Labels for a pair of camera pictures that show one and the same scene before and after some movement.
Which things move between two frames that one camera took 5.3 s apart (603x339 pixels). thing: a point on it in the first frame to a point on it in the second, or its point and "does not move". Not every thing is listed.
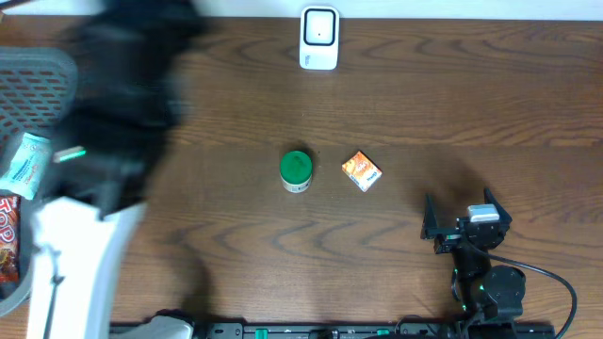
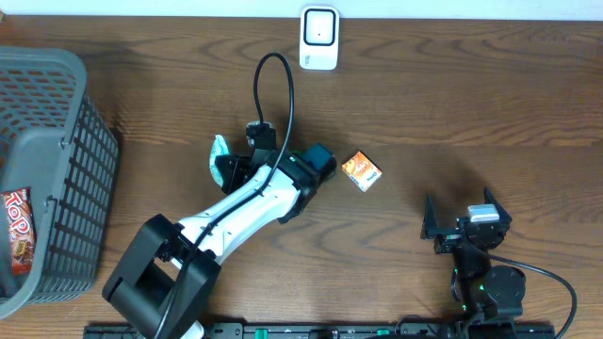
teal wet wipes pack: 27,167 to 219,148
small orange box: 363,171 does not move
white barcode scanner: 319,38 does not move
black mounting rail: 376,330 does not move
